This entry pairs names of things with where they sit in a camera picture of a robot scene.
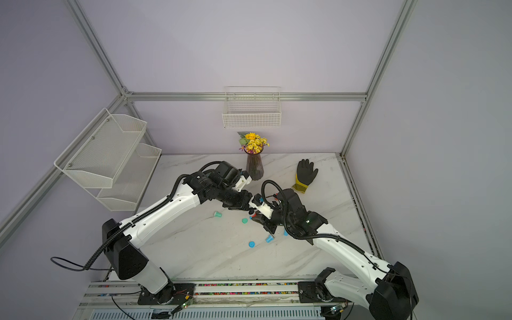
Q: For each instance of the upper white mesh shelf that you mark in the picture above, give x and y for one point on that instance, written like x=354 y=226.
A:
x=96 y=158

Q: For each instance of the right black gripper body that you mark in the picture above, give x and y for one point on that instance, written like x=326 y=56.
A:
x=278 y=216

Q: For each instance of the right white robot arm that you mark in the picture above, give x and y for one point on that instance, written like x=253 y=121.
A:
x=386 y=290

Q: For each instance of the white mesh shelf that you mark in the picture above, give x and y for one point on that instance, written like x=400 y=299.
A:
x=129 y=187
x=96 y=158

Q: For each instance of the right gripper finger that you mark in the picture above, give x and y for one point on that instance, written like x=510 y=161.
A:
x=258 y=218
x=270 y=227

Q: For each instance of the yellow flower bouquet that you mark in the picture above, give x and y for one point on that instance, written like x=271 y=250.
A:
x=252 y=143

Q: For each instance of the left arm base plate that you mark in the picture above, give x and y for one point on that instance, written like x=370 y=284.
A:
x=171 y=294

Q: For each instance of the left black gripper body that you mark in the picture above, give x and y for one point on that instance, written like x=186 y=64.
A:
x=232 y=200

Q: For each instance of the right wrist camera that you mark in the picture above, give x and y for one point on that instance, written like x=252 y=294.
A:
x=258 y=203

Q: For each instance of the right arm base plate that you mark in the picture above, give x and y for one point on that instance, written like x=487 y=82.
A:
x=310 y=292

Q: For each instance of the black yellow work glove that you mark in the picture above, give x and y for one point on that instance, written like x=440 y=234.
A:
x=306 y=173

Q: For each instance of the white wire wall basket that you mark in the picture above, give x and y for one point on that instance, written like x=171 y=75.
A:
x=248 y=107

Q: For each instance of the dark glass vase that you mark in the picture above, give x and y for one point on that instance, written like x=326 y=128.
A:
x=254 y=166

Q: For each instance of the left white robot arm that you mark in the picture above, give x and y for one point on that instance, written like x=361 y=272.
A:
x=217 y=180

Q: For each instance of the lower white mesh shelf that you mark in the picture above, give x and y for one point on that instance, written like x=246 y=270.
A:
x=129 y=187

